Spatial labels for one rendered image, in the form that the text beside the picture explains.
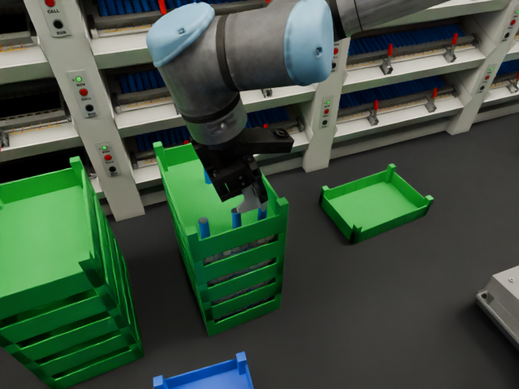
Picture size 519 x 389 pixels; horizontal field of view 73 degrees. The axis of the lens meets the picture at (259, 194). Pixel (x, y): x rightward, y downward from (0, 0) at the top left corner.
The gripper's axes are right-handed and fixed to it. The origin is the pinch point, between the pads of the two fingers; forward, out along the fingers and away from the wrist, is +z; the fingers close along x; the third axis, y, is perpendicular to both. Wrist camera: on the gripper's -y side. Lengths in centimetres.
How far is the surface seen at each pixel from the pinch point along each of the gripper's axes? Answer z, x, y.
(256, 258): 11.4, 3.7, 6.3
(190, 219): 2.5, -6.9, 14.7
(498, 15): 19, -42, -106
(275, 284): 25.4, 3.6, 5.0
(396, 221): 47, -7, -39
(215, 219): 3.8, -4.7, 10.0
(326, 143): 37, -42, -36
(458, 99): 50, -43, -97
